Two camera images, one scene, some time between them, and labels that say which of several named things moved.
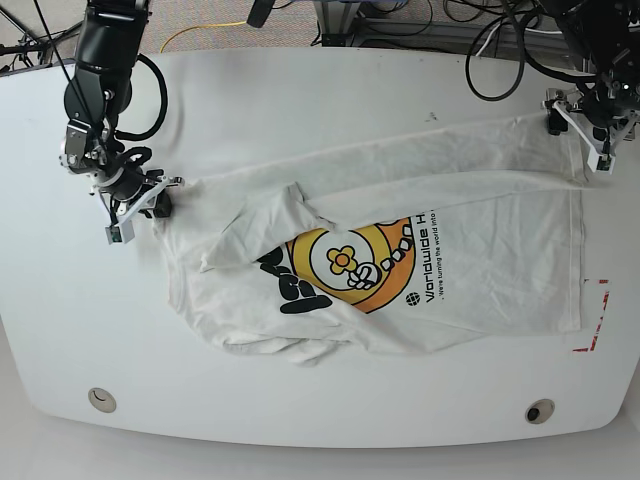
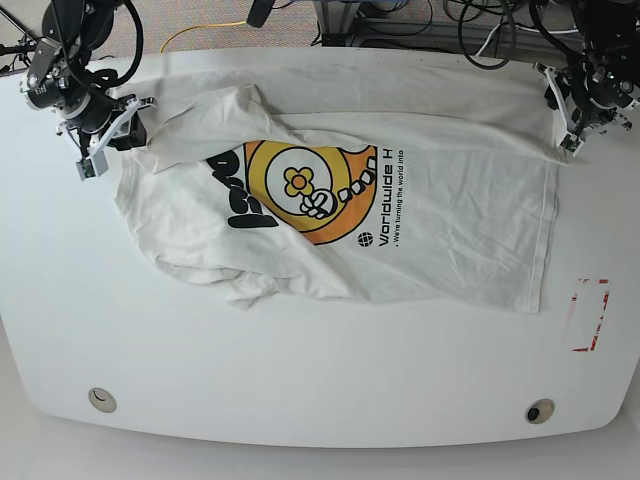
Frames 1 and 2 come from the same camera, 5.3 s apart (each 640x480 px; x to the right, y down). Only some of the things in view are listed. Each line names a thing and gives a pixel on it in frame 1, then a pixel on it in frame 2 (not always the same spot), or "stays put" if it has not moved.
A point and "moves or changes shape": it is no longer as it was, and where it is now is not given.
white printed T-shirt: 392,243 moves or changes shape
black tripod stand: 28,43 stays put
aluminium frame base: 342,25 stays put
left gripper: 155,180 -> 96,145
